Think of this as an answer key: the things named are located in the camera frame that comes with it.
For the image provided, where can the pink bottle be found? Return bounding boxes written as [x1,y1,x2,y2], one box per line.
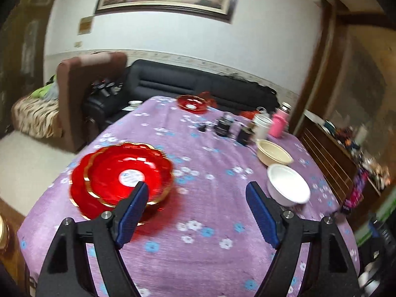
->
[268,102,292,138]

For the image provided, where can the wooden chair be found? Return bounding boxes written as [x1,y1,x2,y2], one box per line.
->
[297,120,356,206]

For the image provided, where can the white bowl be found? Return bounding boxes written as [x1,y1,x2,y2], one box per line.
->
[267,164,311,207]

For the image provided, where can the dark glass jar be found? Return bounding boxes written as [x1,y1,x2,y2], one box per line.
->
[215,112,235,137]

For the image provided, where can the red glass dish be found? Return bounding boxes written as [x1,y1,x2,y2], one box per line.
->
[176,95,209,114]

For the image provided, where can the striped blanket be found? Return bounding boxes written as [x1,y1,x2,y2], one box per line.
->
[11,96,62,139]

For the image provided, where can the purple floral tablecloth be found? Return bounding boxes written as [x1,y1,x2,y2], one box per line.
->
[17,95,361,297]

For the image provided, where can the brown armchair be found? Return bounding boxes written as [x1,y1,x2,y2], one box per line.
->
[56,51,128,153]

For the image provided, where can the white jar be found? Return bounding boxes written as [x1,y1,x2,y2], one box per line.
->
[254,107,272,142]

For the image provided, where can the wooden side cabinet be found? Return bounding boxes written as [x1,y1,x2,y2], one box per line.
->
[301,109,391,198]

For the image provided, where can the cream bowl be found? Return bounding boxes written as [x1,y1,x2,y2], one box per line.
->
[255,139,294,168]

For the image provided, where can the black cup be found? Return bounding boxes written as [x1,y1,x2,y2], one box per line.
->
[237,126,254,146]

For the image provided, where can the red gold-rimmed plate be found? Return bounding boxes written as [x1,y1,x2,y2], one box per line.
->
[84,142,174,208]
[69,152,169,227]

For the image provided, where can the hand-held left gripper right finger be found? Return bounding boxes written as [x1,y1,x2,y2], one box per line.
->
[245,181,363,297]

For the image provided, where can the black sofa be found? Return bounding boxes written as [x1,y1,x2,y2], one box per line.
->
[83,59,278,134]

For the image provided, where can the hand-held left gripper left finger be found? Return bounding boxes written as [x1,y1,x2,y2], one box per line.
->
[35,181,149,297]

